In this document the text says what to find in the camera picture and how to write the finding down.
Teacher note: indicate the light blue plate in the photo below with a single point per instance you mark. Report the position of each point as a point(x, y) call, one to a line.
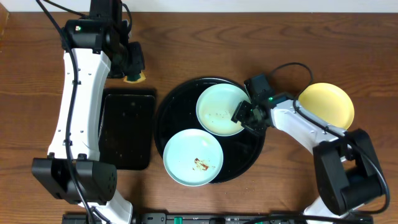
point(216, 106)
point(193, 157)

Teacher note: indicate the yellow plate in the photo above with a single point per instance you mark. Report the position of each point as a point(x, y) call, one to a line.
point(328, 102)

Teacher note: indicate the round black tray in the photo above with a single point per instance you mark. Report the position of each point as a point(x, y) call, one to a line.
point(177, 112)

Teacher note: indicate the black aluminium rail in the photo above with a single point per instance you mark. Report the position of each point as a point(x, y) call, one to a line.
point(162, 218)

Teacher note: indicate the green and yellow sponge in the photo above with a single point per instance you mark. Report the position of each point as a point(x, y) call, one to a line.
point(133, 79)

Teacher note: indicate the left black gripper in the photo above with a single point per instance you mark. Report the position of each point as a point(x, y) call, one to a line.
point(134, 73)

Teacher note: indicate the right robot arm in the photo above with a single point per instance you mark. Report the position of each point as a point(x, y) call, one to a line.
point(347, 169)

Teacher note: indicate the rectangular black tray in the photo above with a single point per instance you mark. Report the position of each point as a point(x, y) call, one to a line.
point(126, 124)

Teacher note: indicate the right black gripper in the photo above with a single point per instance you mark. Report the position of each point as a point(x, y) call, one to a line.
point(240, 114)

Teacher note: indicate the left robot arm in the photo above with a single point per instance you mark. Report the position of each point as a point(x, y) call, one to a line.
point(73, 171)

